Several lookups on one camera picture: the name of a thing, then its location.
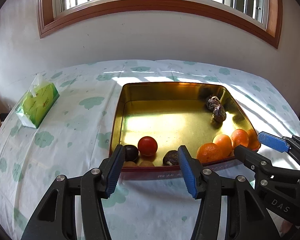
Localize dark water chestnut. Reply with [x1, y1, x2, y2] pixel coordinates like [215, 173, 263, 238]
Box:
[212, 105, 227, 123]
[163, 150, 180, 166]
[206, 95, 221, 110]

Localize green tissue box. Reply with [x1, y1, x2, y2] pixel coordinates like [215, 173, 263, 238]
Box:
[16, 74, 60, 129]

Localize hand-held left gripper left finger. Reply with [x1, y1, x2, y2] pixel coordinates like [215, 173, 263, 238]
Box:
[21, 144, 126, 240]

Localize wooden-framed window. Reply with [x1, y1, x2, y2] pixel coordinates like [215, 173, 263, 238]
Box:
[37, 0, 283, 49]

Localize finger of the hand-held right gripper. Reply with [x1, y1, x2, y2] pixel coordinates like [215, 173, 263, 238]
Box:
[257, 131, 300, 165]
[234, 145, 300, 188]

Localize red tin box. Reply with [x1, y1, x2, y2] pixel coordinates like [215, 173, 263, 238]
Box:
[109, 82, 262, 174]

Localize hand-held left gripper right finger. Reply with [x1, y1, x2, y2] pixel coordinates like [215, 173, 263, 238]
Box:
[177, 145, 280, 240]

